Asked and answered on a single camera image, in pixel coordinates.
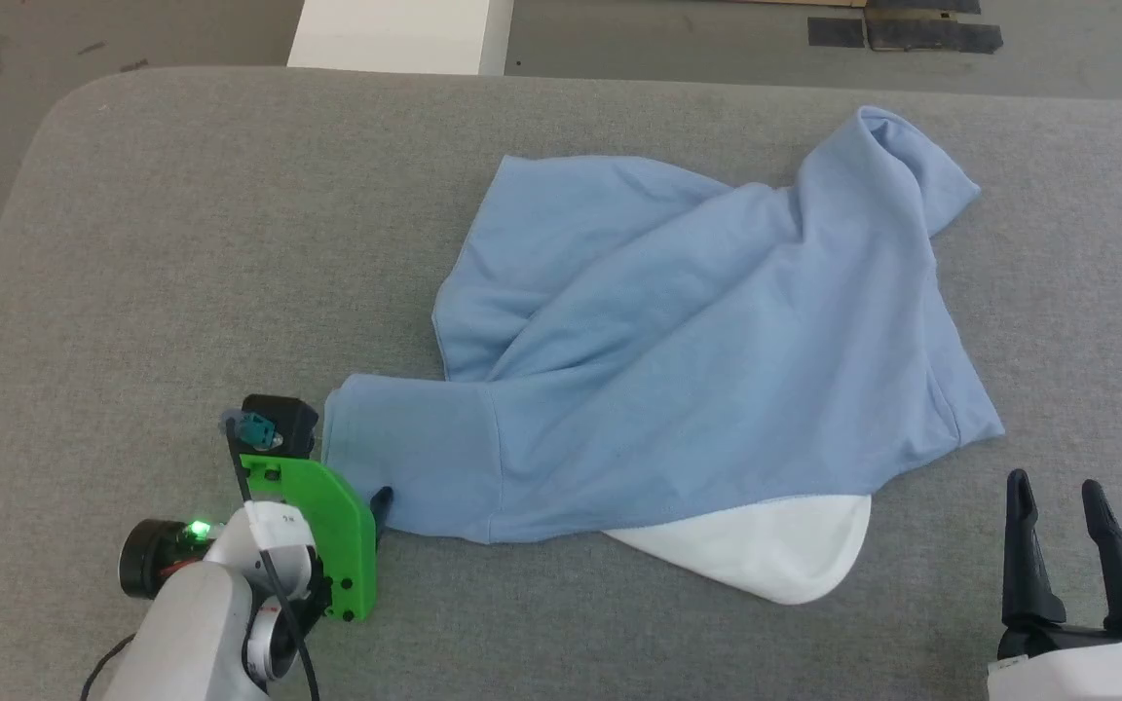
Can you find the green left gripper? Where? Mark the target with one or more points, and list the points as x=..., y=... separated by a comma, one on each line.
x=337, y=535

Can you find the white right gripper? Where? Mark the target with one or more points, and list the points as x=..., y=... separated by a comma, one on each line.
x=1087, y=677

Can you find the light blue and white garment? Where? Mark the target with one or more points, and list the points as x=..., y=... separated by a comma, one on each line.
x=678, y=341

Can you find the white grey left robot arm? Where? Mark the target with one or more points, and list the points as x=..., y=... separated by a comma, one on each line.
x=191, y=633

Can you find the white label tag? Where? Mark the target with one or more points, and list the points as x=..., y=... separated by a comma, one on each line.
x=279, y=526

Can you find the white square pillar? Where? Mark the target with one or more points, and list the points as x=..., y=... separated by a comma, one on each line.
x=395, y=34

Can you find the long black floor mat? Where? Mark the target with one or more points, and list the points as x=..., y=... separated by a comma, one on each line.
x=951, y=39

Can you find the small black floor mat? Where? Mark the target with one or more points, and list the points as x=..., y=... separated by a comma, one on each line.
x=836, y=32

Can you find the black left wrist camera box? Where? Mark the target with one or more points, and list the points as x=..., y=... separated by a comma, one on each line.
x=286, y=421

